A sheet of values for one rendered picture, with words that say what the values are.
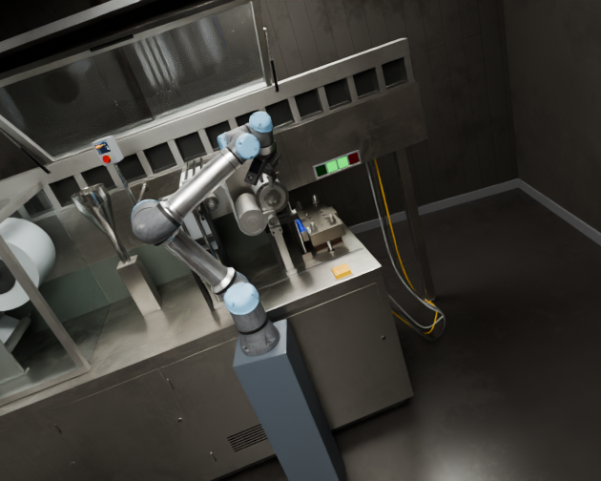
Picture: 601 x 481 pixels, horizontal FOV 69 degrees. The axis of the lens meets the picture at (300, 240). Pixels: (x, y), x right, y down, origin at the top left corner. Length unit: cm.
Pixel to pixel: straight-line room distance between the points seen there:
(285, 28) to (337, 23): 40
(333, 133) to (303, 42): 160
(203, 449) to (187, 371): 45
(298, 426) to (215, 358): 45
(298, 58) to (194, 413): 274
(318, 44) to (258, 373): 277
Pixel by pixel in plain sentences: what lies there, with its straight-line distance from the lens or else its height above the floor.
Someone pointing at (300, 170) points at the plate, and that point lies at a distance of 226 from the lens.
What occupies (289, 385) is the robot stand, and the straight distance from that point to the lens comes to 167.
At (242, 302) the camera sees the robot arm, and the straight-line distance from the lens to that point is 151.
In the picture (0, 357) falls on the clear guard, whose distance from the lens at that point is 211.
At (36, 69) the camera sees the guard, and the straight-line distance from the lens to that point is 188.
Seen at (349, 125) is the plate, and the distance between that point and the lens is 229.
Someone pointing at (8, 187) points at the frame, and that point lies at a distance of 240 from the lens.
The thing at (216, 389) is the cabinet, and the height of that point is 60.
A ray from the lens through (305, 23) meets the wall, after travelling 376.
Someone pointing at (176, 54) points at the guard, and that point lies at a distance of 192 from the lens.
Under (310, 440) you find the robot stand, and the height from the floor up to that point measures 45.
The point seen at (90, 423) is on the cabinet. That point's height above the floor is 69.
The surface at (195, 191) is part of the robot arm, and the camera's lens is 137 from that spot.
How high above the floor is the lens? 187
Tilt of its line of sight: 25 degrees down
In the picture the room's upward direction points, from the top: 19 degrees counter-clockwise
